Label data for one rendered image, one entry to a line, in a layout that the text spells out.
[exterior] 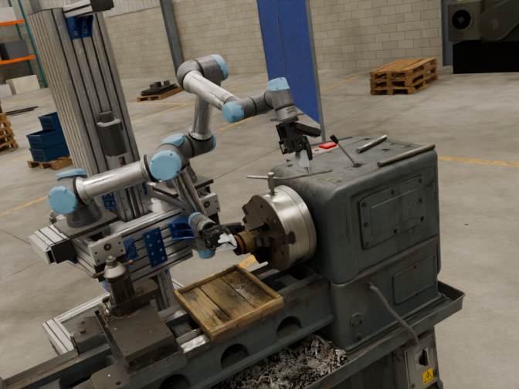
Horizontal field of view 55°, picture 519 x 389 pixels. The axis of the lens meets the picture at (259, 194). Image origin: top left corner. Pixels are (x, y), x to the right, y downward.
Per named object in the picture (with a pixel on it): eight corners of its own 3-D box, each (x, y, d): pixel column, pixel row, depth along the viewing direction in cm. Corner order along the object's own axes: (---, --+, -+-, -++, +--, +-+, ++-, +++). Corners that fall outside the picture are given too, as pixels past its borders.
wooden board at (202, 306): (239, 271, 212) (237, 262, 211) (284, 306, 182) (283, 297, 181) (174, 299, 200) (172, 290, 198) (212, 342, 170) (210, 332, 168)
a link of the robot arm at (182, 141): (161, 165, 241) (154, 138, 236) (184, 157, 248) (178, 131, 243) (172, 169, 231) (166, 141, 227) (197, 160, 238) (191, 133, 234)
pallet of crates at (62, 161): (87, 146, 920) (75, 104, 892) (115, 147, 874) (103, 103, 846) (28, 167, 832) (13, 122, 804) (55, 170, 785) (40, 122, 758)
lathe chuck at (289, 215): (269, 242, 216) (261, 177, 202) (312, 275, 191) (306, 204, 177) (251, 250, 212) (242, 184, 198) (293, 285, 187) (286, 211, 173)
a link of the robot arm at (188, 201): (151, 143, 212) (197, 238, 229) (149, 150, 202) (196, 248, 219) (177, 133, 211) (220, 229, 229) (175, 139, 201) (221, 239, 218)
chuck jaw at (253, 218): (267, 225, 197) (254, 199, 200) (271, 221, 193) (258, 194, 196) (243, 235, 192) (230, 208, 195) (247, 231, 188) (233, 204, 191)
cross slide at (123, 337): (137, 293, 197) (134, 283, 195) (176, 346, 161) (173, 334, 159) (96, 310, 189) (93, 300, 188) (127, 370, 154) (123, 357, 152)
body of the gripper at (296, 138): (283, 157, 183) (272, 125, 182) (301, 150, 187) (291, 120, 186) (293, 153, 176) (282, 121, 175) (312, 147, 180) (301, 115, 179)
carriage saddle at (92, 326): (145, 303, 200) (141, 291, 198) (189, 363, 161) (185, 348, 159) (70, 336, 187) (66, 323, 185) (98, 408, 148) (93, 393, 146)
